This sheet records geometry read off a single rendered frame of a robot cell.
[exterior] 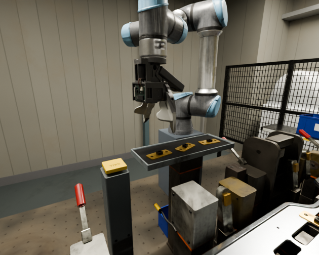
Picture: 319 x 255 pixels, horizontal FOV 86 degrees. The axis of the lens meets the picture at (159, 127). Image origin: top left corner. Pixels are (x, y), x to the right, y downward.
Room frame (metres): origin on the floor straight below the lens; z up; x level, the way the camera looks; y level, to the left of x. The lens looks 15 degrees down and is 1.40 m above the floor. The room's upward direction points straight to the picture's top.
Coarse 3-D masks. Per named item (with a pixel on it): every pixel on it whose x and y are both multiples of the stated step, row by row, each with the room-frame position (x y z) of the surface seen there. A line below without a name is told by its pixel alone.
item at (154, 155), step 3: (159, 150) 0.53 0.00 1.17; (162, 150) 0.55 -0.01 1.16; (165, 150) 0.55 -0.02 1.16; (168, 150) 0.55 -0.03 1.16; (153, 153) 0.52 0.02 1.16; (156, 153) 0.52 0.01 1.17; (159, 153) 0.51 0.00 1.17; (162, 153) 0.52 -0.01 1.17; (165, 153) 0.52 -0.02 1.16; (168, 153) 0.52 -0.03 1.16; (171, 153) 0.53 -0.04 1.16; (147, 156) 0.50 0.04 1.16; (150, 156) 0.50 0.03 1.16; (153, 156) 0.50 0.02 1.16; (156, 156) 0.50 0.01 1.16; (159, 156) 0.50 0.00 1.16; (162, 156) 0.50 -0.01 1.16; (153, 159) 0.48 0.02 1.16
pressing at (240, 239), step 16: (288, 208) 0.46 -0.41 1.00; (304, 208) 0.46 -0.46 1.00; (256, 224) 0.40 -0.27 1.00; (272, 224) 0.40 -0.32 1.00; (288, 224) 0.40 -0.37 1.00; (304, 224) 0.40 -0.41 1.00; (224, 240) 0.35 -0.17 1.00; (240, 240) 0.35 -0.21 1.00; (256, 240) 0.35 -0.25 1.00; (272, 240) 0.35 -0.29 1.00; (288, 240) 0.35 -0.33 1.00
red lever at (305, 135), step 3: (300, 132) 0.85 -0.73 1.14; (303, 132) 0.84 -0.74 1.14; (303, 135) 0.84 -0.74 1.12; (306, 135) 0.83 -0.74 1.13; (306, 138) 0.83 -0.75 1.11; (309, 138) 0.82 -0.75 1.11; (312, 141) 0.80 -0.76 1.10; (315, 141) 0.80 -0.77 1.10; (315, 144) 0.79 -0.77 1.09; (318, 144) 0.79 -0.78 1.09; (318, 147) 0.78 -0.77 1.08
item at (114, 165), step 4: (112, 160) 0.48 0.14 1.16; (116, 160) 0.48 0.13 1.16; (120, 160) 0.48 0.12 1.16; (104, 164) 0.45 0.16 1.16; (108, 164) 0.45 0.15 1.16; (112, 164) 0.45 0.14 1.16; (116, 164) 0.45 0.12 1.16; (120, 164) 0.45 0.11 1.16; (124, 164) 0.45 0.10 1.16; (104, 168) 0.43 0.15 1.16; (108, 168) 0.43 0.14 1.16; (112, 168) 0.43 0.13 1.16; (116, 168) 0.43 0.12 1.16; (120, 168) 0.44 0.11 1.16; (124, 168) 0.44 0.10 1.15; (108, 172) 0.42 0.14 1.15; (112, 172) 0.43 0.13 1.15
